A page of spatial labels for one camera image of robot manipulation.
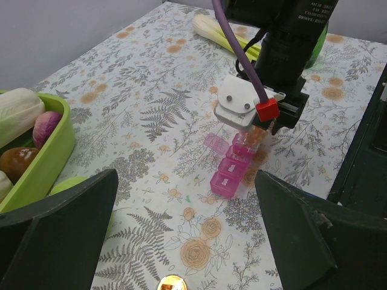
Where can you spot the floral table mat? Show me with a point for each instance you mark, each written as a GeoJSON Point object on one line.
{"type": "Point", "coordinates": [142, 103]}

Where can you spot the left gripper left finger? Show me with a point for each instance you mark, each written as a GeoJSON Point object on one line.
{"type": "Point", "coordinates": [55, 243]}

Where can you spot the green plastic tray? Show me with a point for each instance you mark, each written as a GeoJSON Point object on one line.
{"type": "Point", "coordinates": [39, 177]}

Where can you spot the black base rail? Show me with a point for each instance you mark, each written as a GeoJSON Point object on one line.
{"type": "Point", "coordinates": [360, 184]}

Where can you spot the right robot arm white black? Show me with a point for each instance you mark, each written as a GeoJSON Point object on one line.
{"type": "Point", "coordinates": [289, 31]}

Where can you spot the purple onion toy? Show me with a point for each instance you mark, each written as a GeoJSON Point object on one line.
{"type": "Point", "coordinates": [44, 126]}

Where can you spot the green celery stalk toy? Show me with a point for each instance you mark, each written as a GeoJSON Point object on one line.
{"type": "Point", "coordinates": [210, 29]}

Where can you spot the pink weekly pill organizer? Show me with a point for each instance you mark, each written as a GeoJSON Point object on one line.
{"type": "Point", "coordinates": [236, 158]}

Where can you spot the round green cabbage toy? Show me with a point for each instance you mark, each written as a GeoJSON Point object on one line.
{"type": "Point", "coordinates": [69, 184]}

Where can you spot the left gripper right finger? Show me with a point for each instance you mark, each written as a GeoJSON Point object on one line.
{"type": "Point", "coordinates": [317, 244]}

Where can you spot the clear pill bottle yellow capsules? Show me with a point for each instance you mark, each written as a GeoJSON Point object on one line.
{"type": "Point", "coordinates": [255, 136]}

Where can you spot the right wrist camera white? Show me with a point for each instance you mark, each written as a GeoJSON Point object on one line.
{"type": "Point", "coordinates": [237, 101]}

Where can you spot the green round jar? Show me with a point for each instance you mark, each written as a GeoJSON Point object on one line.
{"type": "Point", "coordinates": [317, 48]}

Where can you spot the brown mushroom toy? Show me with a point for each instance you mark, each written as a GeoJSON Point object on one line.
{"type": "Point", "coordinates": [15, 161]}

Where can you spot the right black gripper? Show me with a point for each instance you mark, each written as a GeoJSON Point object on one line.
{"type": "Point", "coordinates": [282, 78]}

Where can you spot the long green napa cabbage toy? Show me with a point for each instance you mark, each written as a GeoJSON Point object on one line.
{"type": "Point", "coordinates": [19, 110]}

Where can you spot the gold bottle cap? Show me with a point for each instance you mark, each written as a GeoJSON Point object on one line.
{"type": "Point", "coordinates": [172, 282]}

